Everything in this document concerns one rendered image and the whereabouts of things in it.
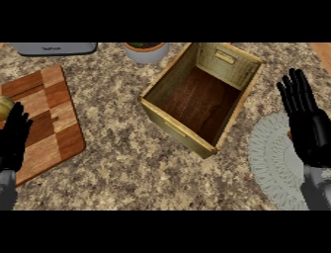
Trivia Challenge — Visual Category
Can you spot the round white woven placemat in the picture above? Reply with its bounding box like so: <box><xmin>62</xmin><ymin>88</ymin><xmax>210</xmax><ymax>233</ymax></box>
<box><xmin>246</xmin><ymin>112</ymin><xmax>331</xmax><ymax>211</ymax></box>

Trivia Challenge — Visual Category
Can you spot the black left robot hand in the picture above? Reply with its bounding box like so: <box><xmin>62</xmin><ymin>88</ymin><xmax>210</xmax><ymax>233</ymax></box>
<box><xmin>0</xmin><ymin>101</ymin><xmax>35</xmax><ymax>182</ymax></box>

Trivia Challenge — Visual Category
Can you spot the white plant pot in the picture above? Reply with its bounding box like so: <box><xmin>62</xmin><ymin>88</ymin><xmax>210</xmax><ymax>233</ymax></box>
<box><xmin>121</xmin><ymin>42</ymin><xmax>168</xmax><ymax>64</ymax></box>

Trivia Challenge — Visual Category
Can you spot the checkered wooden cutting board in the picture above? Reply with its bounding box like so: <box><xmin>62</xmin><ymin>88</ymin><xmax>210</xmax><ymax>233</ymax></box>
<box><xmin>0</xmin><ymin>63</ymin><xmax>85</xmax><ymax>188</ymax></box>

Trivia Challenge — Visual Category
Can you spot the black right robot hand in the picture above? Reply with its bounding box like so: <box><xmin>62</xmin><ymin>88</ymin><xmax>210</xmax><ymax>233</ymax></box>
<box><xmin>276</xmin><ymin>67</ymin><xmax>331</xmax><ymax>170</ymax></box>

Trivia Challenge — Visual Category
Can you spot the rectangular wicker basket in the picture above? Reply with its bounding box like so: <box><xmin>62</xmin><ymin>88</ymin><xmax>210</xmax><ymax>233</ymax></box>
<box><xmin>137</xmin><ymin>42</ymin><xmax>267</xmax><ymax>160</ymax></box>

